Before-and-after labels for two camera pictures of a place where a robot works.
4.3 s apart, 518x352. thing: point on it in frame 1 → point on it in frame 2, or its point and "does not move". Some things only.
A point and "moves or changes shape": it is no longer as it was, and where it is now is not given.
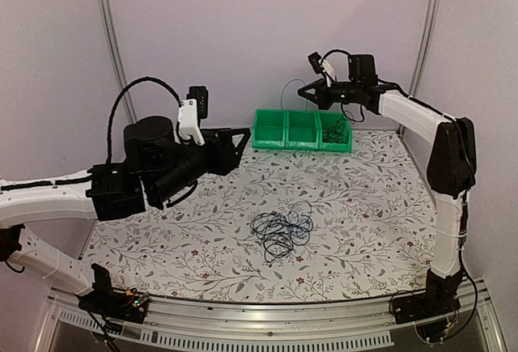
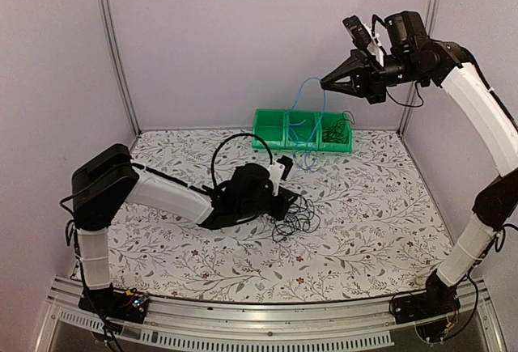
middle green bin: x=303 y=130 does not move
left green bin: x=269 y=129 does not move
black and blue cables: x=282 y=89 → x=315 y=131
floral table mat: x=281 y=226 does not move
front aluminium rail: x=341 y=325 does not move
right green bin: x=334 y=133 does not move
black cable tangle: x=278 y=233 moves or changes shape
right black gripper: x=322 y=98 → x=370 y=79
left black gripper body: x=220 y=163 → x=278 y=212
